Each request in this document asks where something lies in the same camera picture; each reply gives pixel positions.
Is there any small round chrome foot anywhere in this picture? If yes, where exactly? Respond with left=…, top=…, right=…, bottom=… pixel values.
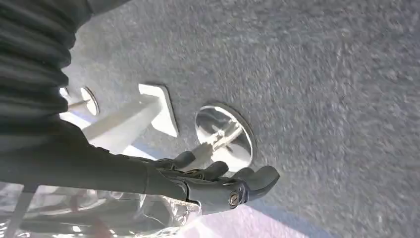
left=59, top=86, right=100, bottom=116

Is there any round chrome floor plate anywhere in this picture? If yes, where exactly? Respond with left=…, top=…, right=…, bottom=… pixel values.
left=194, top=104, right=255, bottom=172

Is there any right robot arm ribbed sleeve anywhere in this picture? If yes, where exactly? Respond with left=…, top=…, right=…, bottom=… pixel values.
left=0, top=0, right=96, bottom=155

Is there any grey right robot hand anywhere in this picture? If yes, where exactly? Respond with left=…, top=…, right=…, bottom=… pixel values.
left=0, top=118, right=280, bottom=217

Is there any white post with square base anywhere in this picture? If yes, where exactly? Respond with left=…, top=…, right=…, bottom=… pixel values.
left=59, top=83, right=180, bottom=161

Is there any clear plastic cover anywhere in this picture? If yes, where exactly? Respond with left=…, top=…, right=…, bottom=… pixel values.
left=0, top=182, right=202, bottom=238

